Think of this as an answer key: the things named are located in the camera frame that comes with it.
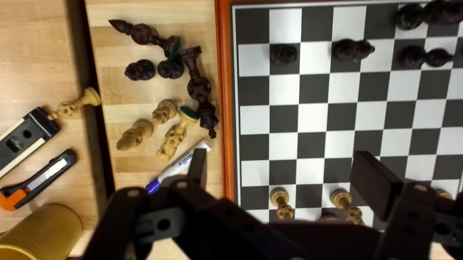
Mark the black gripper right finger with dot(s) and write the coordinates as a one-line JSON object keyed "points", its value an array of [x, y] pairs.
{"points": [[375, 182]]}

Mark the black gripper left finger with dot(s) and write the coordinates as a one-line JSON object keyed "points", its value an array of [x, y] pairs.
{"points": [[197, 172]]}

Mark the lying yellow skull chess piece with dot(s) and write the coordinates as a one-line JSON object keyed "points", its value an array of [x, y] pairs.
{"points": [[176, 133]]}

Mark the yellow pawn chess piece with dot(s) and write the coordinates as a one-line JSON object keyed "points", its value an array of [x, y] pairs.
{"points": [[140, 130], [165, 109]]}

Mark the yellow chess piece on board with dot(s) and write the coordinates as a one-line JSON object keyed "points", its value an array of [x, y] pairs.
{"points": [[279, 198]]}

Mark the dark knight chess piece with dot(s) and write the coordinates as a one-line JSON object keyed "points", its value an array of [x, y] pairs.
{"points": [[199, 89]]}

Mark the round dark chess piece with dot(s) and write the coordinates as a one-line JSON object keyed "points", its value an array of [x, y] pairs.
{"points": [[171, 68], [142, 69]]}

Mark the wooden framed chess board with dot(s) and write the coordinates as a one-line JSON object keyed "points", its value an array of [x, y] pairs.
{"points": [[298, 125]]}

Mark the yellow chess piece beside mat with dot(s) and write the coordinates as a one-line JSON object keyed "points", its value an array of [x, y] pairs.
{"points": [[68, 108]]}

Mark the dark chess piece on board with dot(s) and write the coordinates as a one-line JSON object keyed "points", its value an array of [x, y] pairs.
{"points": [[415, 56], [283, 53], [435, 11], [347, 49]]}

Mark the long dark chess piece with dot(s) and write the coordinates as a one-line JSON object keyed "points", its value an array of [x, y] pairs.
{"points": [[143, 33]]}

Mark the white blue marker pen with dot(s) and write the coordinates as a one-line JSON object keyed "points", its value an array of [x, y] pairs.
{"points": [[176, 167]]}

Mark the yellow tape roll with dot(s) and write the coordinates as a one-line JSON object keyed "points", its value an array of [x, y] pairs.
{"points": [[49, 232]]}

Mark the black white tool case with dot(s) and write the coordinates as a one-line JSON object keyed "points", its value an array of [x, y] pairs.
{"points": [[24, 137]]}

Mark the orange black utility knife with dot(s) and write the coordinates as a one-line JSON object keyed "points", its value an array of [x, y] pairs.
{"points": [[14, 196]]}

